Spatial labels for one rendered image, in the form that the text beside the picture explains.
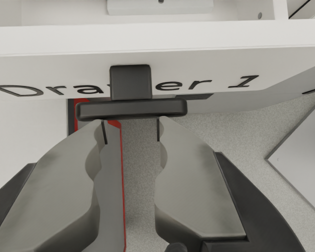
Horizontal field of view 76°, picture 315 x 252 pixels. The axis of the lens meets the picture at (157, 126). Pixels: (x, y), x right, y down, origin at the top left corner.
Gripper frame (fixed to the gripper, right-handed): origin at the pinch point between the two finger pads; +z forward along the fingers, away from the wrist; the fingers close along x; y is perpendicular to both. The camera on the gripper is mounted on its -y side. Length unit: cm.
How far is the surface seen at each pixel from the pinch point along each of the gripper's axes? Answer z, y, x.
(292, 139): 70, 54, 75
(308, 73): 29.3, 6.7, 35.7
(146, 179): 64, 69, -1
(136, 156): 70, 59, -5
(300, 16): 11.1, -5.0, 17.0
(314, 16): 9.4, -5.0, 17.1
